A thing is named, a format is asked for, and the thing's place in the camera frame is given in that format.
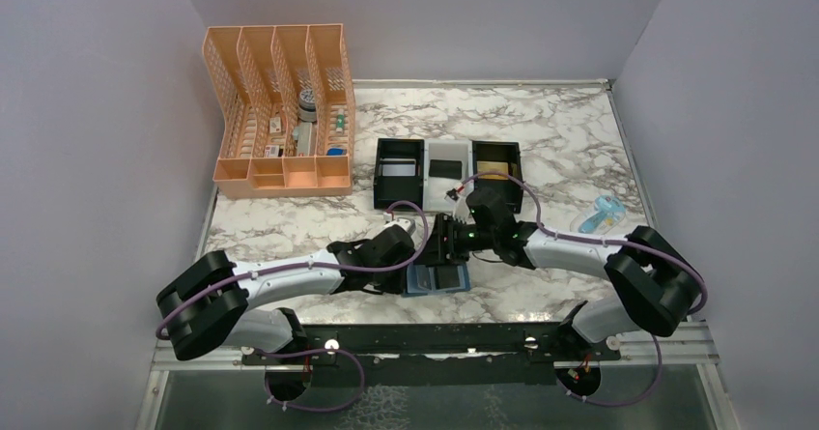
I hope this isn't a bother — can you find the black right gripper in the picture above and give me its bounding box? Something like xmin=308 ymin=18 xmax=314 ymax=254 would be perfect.
xmin=413 ymin=213 xmax=497 ymax=267

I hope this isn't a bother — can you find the black card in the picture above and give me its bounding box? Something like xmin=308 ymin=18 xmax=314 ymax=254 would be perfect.
xmin=428 ymin=159 xmax=463 ymax=181
xmin=434 ymin=265 xmax=462 ymax=290

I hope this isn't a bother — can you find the blue card holder wallet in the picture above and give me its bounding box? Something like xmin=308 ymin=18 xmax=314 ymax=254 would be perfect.
xmin=402 ymin=265 xmax=471 ymax=298

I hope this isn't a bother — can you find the silver crest card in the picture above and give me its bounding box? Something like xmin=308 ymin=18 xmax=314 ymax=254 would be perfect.
xmin=379 ymin=158 xmax=417 ymax=177

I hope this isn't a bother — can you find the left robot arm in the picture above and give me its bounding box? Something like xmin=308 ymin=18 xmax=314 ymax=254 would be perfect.
xmin=155 ymin=218 xmax=416 ymax=363

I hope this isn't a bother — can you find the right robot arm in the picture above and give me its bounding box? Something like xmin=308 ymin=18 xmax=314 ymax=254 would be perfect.
xmin=419 ymin=188 xmax=707 ymax=359

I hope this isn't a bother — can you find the black left card tray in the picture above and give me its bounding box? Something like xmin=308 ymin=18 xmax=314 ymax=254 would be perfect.
xmin=373 ymin=138 xmax=425 ymax=210

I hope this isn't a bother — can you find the white middle card tray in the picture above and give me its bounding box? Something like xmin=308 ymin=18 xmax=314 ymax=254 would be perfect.
xmin=422 ymin=139 xmax=474 ymax=213

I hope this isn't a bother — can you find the gold card in right tray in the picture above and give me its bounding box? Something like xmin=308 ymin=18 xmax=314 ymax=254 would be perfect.
xmin=476 ymin=161 xmax=510 ymax=181

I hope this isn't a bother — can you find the green white small bottle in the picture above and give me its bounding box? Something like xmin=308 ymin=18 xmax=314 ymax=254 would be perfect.
xmin=335 ymin=110 xmax=346 ymax=134

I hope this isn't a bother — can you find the white red labelled box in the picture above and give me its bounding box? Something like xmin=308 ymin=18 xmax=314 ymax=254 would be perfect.
xmin=264 ymin=144 xmax=282 ymax=158

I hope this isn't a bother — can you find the round tin in organizer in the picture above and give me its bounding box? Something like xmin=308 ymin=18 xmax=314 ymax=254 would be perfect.
xmin=297 ymin=88 xmax=317 ymax=123

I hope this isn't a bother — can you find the light blue tape dispenser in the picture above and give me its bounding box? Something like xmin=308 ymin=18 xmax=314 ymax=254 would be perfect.
xmin=570 ymin=194 xmax=626 ymax=235

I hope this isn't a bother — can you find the orange plastic desk organizer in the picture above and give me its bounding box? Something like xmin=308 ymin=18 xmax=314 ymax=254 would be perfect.
xmin=202 ymin=23 xmax=356 ymax=199

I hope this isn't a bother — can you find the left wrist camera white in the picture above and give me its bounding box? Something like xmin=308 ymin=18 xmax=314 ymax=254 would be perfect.
xmin=383 ymin=215 xmax=416 ymax=237

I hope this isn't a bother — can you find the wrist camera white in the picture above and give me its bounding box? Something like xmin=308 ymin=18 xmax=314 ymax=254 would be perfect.
xmin=445 ymin=185 xmax=471 ymax=222
xmin=383 ymin=215 xmax=416 ymax=237

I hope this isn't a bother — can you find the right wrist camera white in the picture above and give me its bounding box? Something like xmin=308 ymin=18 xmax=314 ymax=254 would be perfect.
xmin=445 ymin=185 xmax=471 ymax=222

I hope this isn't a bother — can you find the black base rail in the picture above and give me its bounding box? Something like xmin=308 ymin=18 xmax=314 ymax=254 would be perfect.
xmin=242 ymin=321 xmax=622 ymax=372

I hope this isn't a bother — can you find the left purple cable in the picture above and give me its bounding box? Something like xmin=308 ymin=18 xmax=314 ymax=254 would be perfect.
xmin=155 ymin=200 xmax=431 ymax=415

